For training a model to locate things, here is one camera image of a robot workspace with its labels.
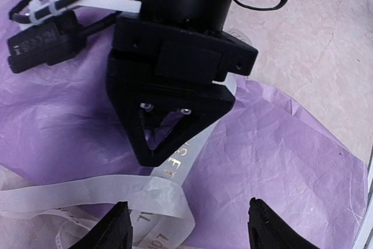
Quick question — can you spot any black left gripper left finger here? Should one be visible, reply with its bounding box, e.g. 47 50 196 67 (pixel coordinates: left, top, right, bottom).
70 202 133 249

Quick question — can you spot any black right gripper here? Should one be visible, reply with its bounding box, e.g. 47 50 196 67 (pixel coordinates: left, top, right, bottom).
106 15 258 167

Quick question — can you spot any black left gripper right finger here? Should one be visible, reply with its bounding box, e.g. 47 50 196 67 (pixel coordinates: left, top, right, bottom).
248 198 316 249

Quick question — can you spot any cream printed ribbon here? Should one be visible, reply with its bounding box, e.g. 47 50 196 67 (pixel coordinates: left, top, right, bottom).
0 29 251 249

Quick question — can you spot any purple wrapping paper sheet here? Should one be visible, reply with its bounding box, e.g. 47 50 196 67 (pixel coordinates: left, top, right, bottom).
1 0 372 248

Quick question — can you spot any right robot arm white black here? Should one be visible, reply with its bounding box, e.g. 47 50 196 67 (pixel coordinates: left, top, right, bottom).
106 0 258 167

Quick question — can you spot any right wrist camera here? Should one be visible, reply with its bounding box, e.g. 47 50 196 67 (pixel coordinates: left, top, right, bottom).
7 11 87 73

